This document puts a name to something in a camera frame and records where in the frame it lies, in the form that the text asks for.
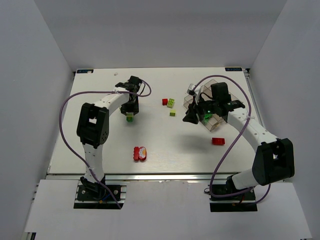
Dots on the small red lego brick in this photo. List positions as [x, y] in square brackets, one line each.
[164, 101]

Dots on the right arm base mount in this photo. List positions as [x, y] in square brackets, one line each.
[244, 202]

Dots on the red flat lego brick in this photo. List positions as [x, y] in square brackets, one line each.
[218, 141]

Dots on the lime small lego brick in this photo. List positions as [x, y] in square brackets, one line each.
[172, 113]

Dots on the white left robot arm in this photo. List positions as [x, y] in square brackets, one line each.
[94, 121]

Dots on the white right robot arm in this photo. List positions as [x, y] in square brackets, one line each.
[274, 157]

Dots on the clear compartment organizer tray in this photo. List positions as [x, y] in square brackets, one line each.
[218, 103]

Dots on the blue table label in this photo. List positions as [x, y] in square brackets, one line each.
[233, 69]
[84, 71]

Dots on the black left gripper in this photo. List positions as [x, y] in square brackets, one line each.
[130, 109]

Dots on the blue table label left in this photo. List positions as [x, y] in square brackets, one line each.
[84, 71]

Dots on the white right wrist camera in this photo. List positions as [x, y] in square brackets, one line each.
[194, 91]

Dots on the lime 2x2 lego brick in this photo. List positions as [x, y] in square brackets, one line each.
[170, 103]

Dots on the red flower lego block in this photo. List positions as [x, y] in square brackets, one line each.
[139, 153]

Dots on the blue table label right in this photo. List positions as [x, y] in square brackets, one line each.
[233, 69]

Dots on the green long lego brick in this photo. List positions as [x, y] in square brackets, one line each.
[206, 118]

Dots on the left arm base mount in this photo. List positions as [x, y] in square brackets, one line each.
[99, 198]

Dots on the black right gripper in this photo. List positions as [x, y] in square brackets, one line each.
[198, 110]

